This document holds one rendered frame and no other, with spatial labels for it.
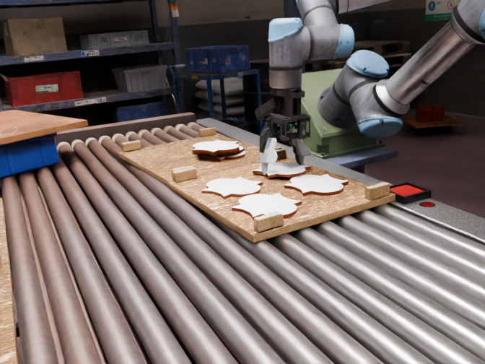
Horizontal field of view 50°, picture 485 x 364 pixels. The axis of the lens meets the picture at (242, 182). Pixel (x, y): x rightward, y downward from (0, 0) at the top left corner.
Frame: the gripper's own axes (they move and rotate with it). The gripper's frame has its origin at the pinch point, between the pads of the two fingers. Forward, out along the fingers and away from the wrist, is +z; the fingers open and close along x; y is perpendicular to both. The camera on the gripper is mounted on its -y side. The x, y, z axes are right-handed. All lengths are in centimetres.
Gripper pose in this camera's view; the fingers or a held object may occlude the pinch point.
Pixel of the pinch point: (281, 167)
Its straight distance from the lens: 130.9
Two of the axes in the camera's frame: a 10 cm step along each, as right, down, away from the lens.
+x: 8.7, -1.9, 4.6
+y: 4.9, 2.7, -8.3
